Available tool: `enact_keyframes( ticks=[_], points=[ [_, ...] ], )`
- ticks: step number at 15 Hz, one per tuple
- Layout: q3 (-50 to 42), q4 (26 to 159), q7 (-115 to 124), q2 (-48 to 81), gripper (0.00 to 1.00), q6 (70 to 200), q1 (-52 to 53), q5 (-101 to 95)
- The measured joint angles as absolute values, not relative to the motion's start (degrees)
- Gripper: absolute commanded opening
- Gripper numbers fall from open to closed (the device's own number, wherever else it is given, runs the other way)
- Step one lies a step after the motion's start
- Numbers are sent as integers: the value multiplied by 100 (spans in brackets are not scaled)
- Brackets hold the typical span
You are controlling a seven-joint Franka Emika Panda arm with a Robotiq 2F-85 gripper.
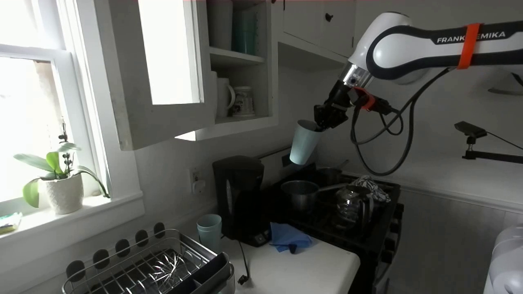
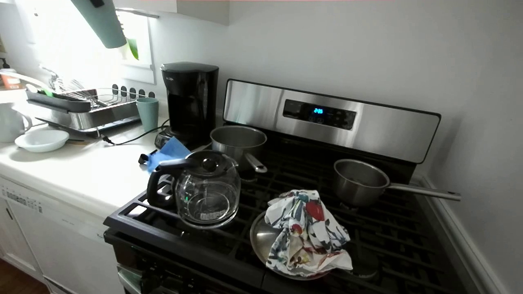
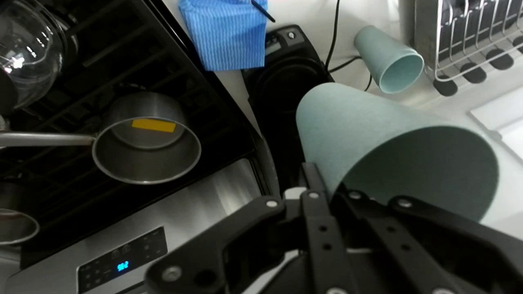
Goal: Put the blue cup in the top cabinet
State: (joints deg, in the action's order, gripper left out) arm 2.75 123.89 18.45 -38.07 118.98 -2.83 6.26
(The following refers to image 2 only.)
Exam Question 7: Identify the stainless black stove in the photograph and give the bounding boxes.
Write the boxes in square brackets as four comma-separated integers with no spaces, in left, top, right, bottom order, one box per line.
[104,80,464,294]

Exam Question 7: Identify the glass coffee carafe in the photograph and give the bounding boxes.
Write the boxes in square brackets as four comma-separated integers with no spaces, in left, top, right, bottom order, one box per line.
[145,150,240,228]

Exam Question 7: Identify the steel saucepan back left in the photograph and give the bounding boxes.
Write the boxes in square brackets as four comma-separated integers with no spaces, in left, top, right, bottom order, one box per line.
[209,125,268,173]

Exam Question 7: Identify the blue cloth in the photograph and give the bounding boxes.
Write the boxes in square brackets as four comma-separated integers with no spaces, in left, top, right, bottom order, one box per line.
[139,137,189,173]

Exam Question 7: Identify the white bowl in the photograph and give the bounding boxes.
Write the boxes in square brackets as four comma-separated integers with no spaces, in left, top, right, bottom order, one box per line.
[14,129,68,153]

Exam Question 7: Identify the coffee maker power cord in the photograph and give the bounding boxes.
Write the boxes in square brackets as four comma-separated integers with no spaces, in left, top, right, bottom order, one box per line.
[99,121,171,147]

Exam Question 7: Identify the steel frying pan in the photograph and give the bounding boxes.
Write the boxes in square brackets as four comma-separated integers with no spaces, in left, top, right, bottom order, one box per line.
[250,210,353,281]

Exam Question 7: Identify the patterned kitchen towel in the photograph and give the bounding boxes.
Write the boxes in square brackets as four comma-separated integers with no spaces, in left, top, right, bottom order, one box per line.
[263,189,353,277]

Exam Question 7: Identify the steel saucepan back right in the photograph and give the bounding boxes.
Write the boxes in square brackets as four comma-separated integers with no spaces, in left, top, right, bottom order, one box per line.
[333,158,461,207]

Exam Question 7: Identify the metal dish drying rack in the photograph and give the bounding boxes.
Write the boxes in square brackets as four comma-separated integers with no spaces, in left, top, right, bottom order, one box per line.
[26,83,144,132]

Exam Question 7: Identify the steel saucepan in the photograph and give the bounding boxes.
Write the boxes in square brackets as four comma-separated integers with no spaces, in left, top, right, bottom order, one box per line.
[209,125,268,173]
[333,158,461,207]

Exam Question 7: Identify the light blue plastic cup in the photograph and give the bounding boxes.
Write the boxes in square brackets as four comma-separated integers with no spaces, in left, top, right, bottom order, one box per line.
[70,0,126,49]

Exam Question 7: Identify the black coffee maker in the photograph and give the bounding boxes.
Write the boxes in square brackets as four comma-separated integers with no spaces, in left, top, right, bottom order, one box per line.
[162,62,219,148]

